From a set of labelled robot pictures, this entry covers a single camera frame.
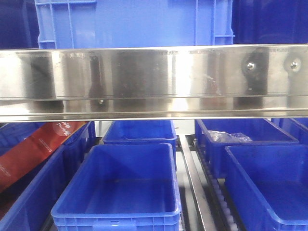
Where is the steel shelf rack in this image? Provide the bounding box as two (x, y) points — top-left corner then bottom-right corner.
(0, 44), (308, 122)

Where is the large blue crate upper shelf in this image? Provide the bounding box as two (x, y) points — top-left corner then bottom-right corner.
(35, 0), (234, 49)

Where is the blue bin rear centre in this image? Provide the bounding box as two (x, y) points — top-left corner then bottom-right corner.
(101, 120), (177, 179)

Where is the blue bin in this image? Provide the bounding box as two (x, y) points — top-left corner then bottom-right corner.
(194, 118), (299, 179)
(51, 143), (181, 231)
(271, 117), (308, 145)
(0, 122), (96, 231)
(225, 144), (308, 231)
(101, 120), (177, 179)

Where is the blue bin rear right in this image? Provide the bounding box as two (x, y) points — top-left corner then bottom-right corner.
(194, 118), (299, 179)

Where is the clear plastic bag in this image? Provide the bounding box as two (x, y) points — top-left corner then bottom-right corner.
(209, 130), (253, 142)

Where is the blue bin front centre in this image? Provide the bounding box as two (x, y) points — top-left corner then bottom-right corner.
(51, 143), (181, 231)

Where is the steel roller track divider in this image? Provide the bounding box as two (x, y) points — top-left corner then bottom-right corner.
(179, 135), (217, 231)

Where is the red package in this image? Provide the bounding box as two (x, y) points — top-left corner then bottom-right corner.
(0, 121), (86, 192)

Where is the blue bin front right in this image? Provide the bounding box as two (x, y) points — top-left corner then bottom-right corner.
(225, 144), (308, 231)

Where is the dark blue crate upper right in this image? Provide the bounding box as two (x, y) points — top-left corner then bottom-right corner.
(232, 0), (308, 44)

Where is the dark blue crate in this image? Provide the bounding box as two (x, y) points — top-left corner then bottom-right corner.
(0, 0), (39, 50)
(232, 0), (308, 44)

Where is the blue bin far right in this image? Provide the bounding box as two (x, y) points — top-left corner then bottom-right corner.
(271, 117), (308, 145)

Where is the blue bin left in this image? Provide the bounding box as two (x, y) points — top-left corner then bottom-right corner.
(0, 122), (96, 231)

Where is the dark blue crate upper left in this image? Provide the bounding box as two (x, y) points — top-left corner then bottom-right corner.
(0, 0), (39, 50)

